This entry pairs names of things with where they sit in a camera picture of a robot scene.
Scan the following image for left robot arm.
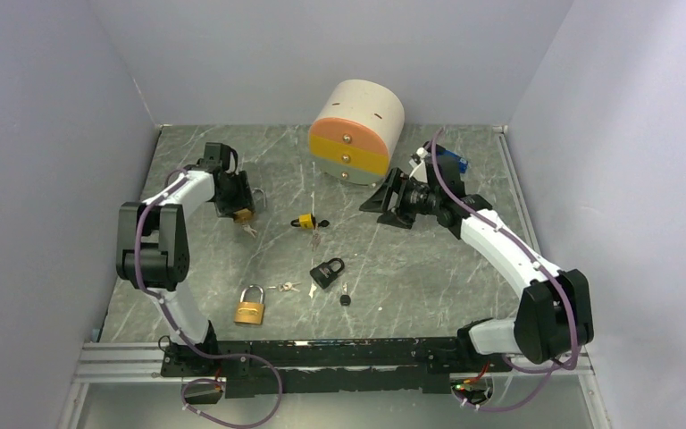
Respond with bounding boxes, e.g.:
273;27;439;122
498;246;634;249
115;142;256;375

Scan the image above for round mini drawer cabinet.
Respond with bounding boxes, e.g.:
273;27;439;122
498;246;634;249
308;80;405;186

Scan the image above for black padlock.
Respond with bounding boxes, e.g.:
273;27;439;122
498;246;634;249
309;257;346;290

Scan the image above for keys of yellow padlock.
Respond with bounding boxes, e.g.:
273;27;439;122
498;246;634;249
310;229;322;252

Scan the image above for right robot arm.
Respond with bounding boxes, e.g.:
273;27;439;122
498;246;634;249
360;155;594;371

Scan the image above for small yellow padlock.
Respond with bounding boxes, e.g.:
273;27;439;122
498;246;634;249
290;213;330;230

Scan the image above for short shackle brass padlock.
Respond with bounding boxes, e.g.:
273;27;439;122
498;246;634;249
233;284;265;325

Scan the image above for blue black stapler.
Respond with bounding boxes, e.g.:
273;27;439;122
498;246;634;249
440;148;469;174

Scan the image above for long shackle brass padlock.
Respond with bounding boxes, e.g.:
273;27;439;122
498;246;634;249
233;187;267;224

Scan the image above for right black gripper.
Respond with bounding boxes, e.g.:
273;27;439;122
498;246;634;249
360;168;440;230

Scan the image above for black head key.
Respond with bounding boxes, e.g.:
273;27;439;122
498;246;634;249
339;282;352;307

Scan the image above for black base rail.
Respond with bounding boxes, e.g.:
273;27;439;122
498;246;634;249
160;337;510;399

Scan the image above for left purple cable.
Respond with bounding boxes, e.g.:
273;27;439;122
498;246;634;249
133;168;285;429

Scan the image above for silver key bunch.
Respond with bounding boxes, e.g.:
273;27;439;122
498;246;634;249
269;282;299;292
241;223;257;239

